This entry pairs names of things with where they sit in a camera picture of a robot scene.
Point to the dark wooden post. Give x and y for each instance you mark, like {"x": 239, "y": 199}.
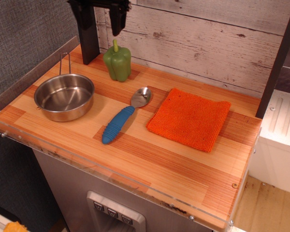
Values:
{"x": 274, "y": 75}
{"x": 89, "y": 43}

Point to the silver dispenser panel with buttons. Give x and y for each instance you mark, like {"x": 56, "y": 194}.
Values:
{"x": 110, "y": 216}

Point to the dark left wooden post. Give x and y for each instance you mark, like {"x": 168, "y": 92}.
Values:
{"x": 89, "y": 43}

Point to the stainless steel pot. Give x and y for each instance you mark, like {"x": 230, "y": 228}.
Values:
{"x": 67, "y": 96}

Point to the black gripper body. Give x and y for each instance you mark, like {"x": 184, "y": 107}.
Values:
{"x": 124, "y": 5}

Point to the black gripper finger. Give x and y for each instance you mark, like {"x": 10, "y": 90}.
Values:
{"x": 83, "y": 13}
{"x": 118, "y": 15}

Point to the white plastic bin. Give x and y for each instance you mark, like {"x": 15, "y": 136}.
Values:
{"x": 270, "y": 162}

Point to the dark right wooden post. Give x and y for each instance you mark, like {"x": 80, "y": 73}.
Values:
{"x": 274, "y": 75}

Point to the blue-handled metal spoon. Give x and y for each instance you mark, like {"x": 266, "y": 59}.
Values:
{"x": 139, "y": 99}

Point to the clear acrylic edge guard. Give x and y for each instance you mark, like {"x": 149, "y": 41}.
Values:
{"x": 200, "y": 186}

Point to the orange knitted cloth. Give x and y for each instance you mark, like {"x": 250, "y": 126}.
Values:
{"x": 188, "y": 119}

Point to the green toy bell pepper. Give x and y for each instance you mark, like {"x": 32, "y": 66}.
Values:
{"x": 118, "y": 62}

